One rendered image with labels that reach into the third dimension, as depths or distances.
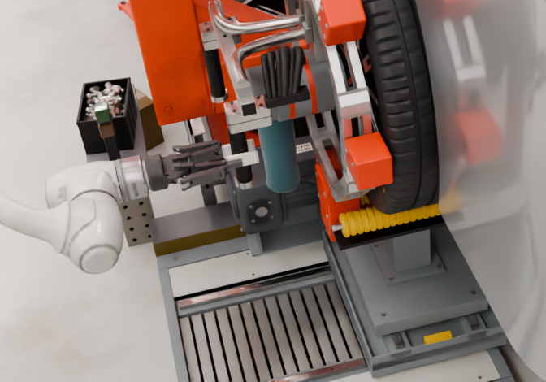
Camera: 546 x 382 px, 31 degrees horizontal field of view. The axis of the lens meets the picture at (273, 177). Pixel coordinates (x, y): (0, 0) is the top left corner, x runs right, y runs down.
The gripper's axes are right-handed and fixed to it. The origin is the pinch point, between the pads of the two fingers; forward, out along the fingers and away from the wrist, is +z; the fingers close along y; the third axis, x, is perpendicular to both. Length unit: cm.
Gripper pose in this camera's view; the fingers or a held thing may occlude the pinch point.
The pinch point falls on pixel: (240, 154)
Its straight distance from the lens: 209.1
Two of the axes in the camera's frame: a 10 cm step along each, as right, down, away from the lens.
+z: 9.7, -2.2, 0.9
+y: 2.1, 6.0, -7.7
